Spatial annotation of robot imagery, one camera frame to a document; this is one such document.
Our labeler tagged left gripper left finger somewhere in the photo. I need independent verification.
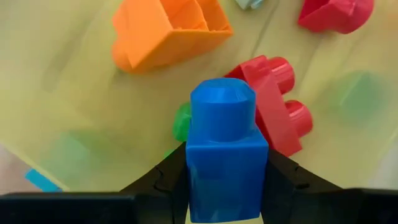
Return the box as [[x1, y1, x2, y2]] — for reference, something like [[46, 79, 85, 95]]
[[0, 142, 189, 224]]

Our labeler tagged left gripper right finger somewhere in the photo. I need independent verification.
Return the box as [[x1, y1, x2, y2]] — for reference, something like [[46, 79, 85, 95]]
[[261, 148, 398, 224]]

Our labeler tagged red two-stud toy block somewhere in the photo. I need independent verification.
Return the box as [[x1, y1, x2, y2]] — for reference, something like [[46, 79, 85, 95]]
[[297, 0, 375, 35], [224, 55, 314, 158]]

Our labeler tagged blue single-stud toy block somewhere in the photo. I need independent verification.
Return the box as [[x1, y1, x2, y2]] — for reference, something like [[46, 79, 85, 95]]
[[185, 77, 270, 224]]

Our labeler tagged green toy block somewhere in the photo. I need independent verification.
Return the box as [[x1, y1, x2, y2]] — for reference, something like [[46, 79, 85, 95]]
[[164, 101, 192, 158]]

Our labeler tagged yellow translucent tray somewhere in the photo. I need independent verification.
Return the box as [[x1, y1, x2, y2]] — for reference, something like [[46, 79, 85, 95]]
[[0, 0, 398, 224]]

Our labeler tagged orange hollow toy block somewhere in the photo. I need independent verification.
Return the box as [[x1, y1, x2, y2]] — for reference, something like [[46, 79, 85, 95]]
[[111, 0, 234, 75]]

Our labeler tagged mint small toy brick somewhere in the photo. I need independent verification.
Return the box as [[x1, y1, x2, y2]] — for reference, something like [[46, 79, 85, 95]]
[[234, 0, 265, 10]]

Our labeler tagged teal small toy brick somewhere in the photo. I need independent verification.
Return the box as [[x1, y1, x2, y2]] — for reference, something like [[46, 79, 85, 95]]
[[24, 130, 94, 192], [329, 71, 389, 125]]

